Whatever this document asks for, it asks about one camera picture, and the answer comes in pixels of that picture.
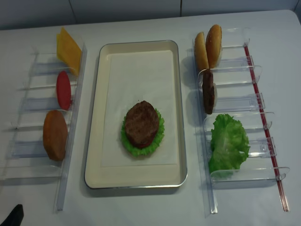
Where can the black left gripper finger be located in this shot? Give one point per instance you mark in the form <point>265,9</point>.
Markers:
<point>15,217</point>

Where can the orange-brown bun top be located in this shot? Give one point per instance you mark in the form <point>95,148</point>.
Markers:
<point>55,135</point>

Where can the orange cheese slice front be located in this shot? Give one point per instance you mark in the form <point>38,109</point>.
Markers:
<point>71,53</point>

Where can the red tomato slice in rack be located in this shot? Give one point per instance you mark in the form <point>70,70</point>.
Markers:
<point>63,90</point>

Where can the lettuce leaf on tray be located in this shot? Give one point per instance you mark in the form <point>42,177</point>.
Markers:
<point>151,148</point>

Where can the red tomato slice on tray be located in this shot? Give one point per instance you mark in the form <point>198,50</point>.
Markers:
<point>141,146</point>

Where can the brown meat patty on tray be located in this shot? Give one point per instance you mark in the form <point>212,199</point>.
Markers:
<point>141,123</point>

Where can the yellow cheese slice back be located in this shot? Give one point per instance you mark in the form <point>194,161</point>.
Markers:
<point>58,47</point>

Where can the green lettuce leaf in rack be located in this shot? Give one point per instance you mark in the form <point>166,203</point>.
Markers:
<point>229,144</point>

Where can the brown meat patty in rack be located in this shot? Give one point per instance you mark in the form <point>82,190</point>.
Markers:
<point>208,91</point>

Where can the clear acrylic left rack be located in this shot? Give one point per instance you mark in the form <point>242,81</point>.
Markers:
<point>25,157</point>

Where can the clear acrylic rack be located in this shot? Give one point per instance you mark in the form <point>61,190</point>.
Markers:
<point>236,90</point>
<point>25,157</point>

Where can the cream metal serving tray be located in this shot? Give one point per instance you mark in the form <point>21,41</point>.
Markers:
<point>138,176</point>

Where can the white paper tray liner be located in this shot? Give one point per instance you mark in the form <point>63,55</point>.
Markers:
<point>133,78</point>

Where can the clear acrylic right rack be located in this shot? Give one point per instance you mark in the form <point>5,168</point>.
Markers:
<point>236,90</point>

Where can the left light bun half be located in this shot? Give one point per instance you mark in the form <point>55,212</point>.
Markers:
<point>200,52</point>

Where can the right golden bun half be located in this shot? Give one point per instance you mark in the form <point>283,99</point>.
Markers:
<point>214,45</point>

